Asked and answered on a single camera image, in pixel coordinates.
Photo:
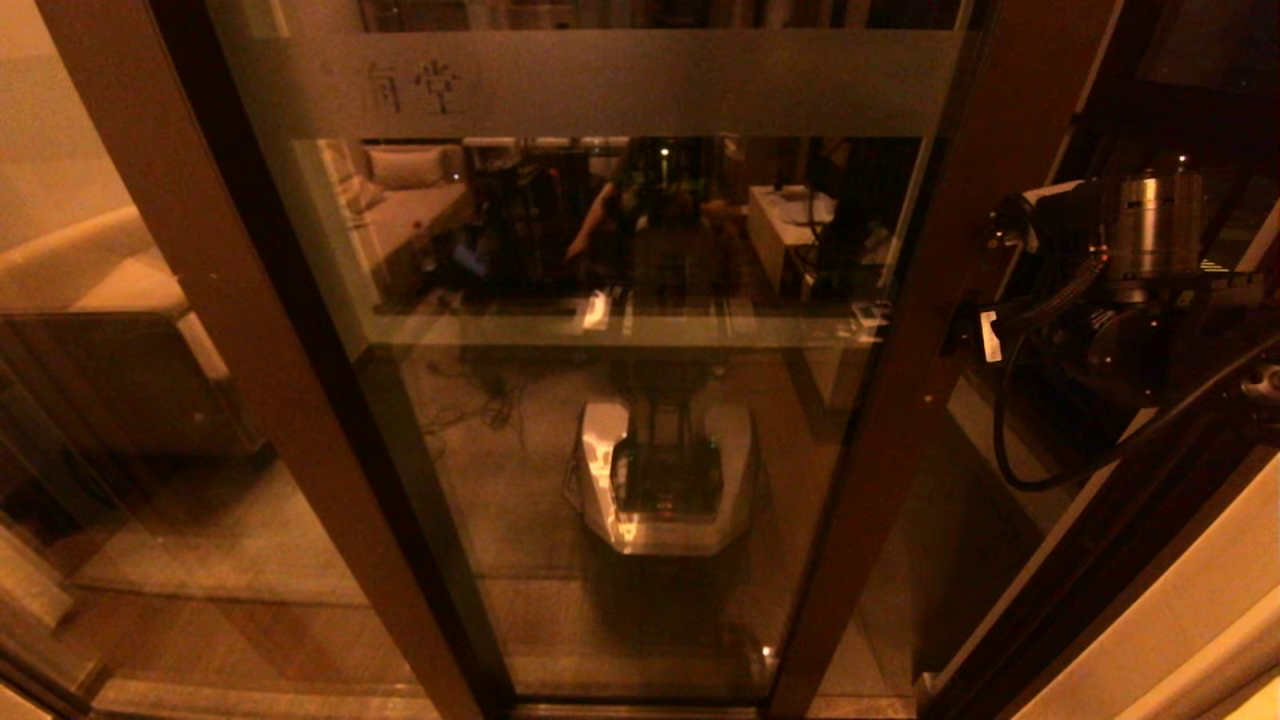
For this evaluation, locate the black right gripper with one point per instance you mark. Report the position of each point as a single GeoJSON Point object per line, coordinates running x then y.
{"type": "Point", "coordinates": [1000, 335]}

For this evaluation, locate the fixed brown door frame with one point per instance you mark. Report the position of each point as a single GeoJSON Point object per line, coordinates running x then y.
{"type": "Point", "coordinates": [245, 300]}

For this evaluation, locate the brown framed sliding glass door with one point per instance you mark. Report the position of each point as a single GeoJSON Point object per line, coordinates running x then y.
{"type": "Point", "coordinates": [1000, 150]}

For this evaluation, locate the dark brown door jamb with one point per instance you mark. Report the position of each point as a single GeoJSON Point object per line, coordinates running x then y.
{"type": "Point", "coordinates": [1090, 620]}

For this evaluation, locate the metal door floor track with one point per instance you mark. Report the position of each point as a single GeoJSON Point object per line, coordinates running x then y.
{"type": "Point", "coordinates": [600, 710]}

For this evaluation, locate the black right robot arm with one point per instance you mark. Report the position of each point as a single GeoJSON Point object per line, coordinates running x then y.
{"type": "Point", "coordinates": [1150, 300]}

